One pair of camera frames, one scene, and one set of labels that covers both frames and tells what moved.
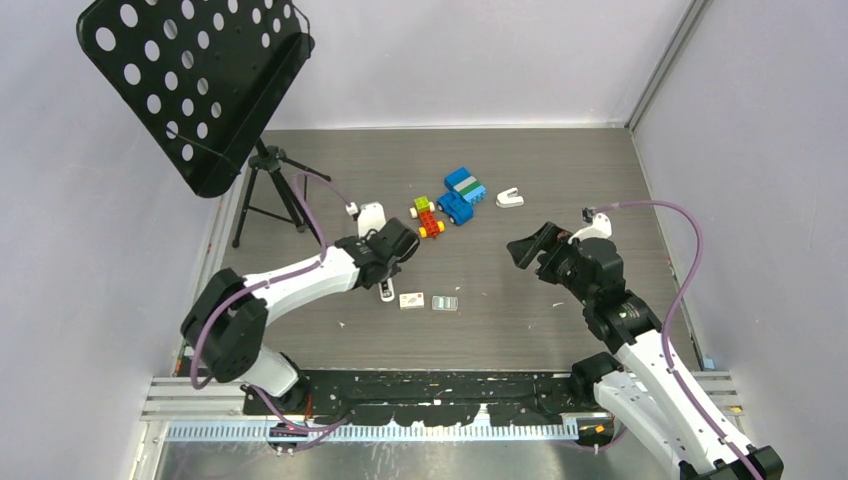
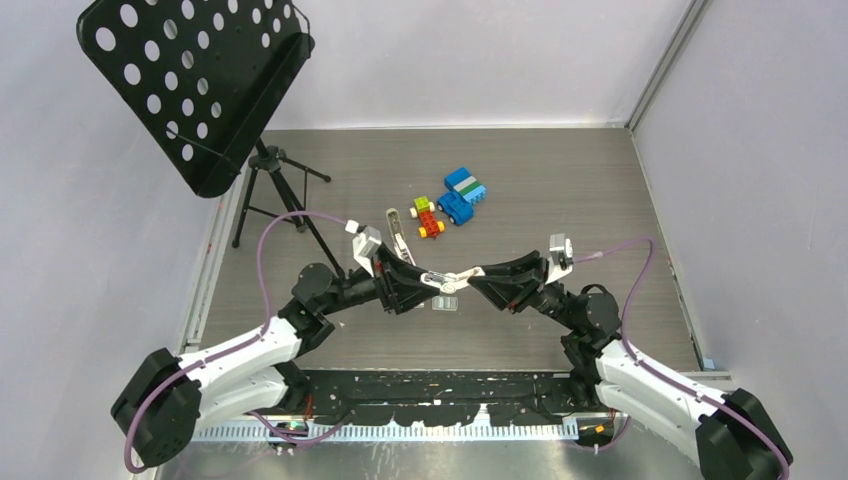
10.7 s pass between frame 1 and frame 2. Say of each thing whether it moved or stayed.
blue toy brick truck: stayed
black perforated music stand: stayed
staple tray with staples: stayed
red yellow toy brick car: stayed
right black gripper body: moved
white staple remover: moved
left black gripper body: moved
